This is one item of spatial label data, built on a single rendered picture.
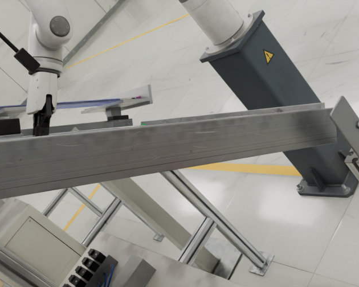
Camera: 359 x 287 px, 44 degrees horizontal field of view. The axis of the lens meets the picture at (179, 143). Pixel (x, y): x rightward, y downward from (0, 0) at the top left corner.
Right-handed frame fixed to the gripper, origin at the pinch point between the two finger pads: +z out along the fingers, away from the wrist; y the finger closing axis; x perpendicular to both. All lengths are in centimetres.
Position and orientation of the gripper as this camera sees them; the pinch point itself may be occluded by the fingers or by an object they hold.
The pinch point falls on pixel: (40, 135)
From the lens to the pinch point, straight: 114.2
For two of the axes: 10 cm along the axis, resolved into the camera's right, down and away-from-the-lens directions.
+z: -0.5, 10.0, -0.4
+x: 8.3, 0.7, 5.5
